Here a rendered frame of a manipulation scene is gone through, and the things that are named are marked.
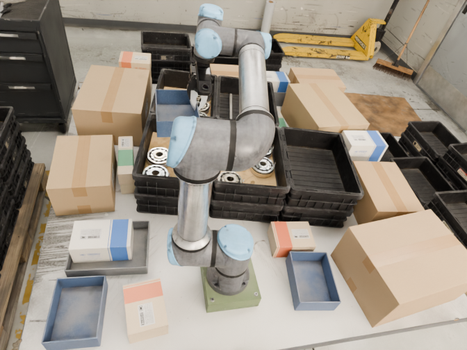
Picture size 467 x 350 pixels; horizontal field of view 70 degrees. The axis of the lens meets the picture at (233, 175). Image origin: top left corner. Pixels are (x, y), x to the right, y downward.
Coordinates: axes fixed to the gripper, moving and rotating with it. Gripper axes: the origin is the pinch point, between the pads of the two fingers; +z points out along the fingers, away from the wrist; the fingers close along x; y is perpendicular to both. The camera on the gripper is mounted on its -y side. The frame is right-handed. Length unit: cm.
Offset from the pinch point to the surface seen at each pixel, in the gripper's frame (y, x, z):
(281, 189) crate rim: -24.4, -32.8, 17.0
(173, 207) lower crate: -16.9, 6.1, 37.7
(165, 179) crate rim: -17.6, 10.6, 20.1
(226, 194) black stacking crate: -20.8, -13.1, 24.1
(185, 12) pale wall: 326, -27, 86
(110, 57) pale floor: 251, 55, 116
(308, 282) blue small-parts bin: -52, -43, 39
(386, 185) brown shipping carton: -18, -85, 20
